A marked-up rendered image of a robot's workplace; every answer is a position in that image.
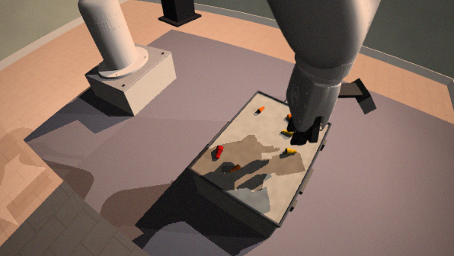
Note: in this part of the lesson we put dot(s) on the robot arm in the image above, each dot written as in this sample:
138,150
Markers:
325,36

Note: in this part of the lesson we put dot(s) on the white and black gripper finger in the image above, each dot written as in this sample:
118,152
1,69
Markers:
291,127
311,134

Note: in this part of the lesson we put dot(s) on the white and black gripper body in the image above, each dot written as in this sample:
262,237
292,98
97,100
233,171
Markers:
309,97

